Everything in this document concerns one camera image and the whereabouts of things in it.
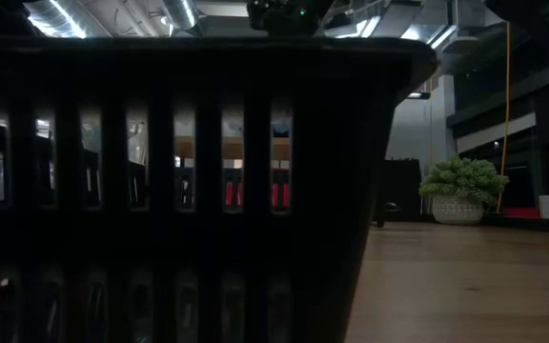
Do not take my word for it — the black chair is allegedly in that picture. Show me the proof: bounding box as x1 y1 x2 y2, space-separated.
379 158 422 224

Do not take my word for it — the orange hanging cable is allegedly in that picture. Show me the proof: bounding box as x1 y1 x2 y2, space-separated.
496 21 513 214

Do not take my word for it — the large black slotted plastic basket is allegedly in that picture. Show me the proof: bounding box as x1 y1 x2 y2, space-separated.
0 35 440 343

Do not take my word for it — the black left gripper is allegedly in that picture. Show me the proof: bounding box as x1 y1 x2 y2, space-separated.
247 0 336 37

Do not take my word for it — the silver round ceiling duct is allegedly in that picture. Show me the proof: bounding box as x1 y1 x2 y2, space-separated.
161 0 200 32

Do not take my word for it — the green plant in white pot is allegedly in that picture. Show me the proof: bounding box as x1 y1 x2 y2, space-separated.
418 154 510 226

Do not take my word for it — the red bench cushion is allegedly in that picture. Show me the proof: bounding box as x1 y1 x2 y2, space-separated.
500 206 541 220

